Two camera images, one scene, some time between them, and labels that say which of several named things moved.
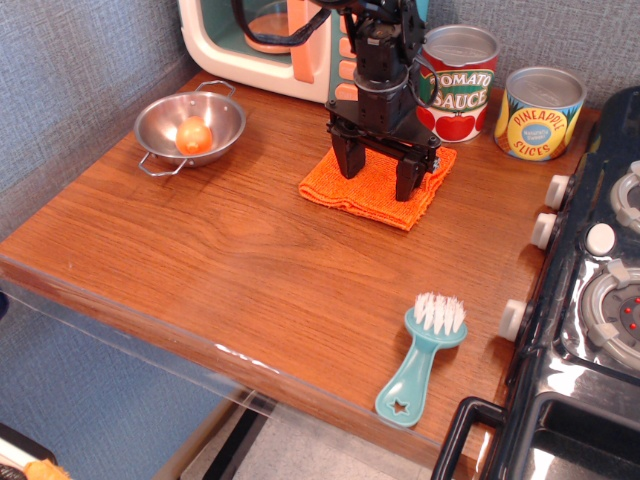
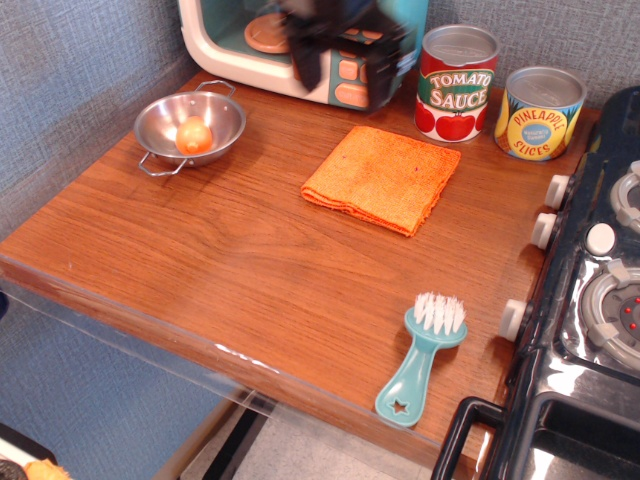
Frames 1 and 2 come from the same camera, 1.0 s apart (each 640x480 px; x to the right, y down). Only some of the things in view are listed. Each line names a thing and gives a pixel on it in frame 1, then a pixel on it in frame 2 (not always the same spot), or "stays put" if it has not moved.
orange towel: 372,196 stays put
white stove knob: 511,319 stays put
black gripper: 383,115 -> 311,24
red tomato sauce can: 465,57 stays put
